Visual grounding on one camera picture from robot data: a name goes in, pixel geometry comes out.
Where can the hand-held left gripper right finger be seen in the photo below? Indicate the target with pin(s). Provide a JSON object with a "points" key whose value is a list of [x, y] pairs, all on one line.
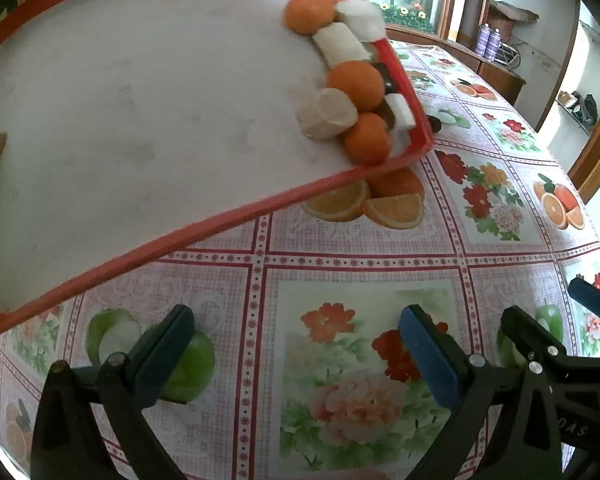
{"points": [[430, 360]]}

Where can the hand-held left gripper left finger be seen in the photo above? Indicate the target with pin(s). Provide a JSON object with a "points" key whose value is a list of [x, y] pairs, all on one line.
{"points": [[165, 350]]}

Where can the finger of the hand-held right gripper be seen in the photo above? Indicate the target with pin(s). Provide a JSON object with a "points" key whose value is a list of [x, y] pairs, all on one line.
{"points": [[592, 297], [525, 330]]}

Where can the red rimmed white tray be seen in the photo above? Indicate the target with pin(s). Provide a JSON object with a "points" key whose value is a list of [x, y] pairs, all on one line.
{"points": [[130, 110]]}

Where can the white sugarcane chunk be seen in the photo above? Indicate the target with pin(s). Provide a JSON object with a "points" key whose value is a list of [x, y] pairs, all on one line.
{"points": [[327, 115], [362, 20], [340, 45], [400, 110]]}

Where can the floral fruit print tablecloth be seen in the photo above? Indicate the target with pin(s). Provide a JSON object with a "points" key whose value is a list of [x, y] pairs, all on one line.
{"points": [[330, 270]]}

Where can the wooden cabinet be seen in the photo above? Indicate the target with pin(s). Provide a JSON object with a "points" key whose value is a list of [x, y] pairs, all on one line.
{"points": [[500, 80]]}

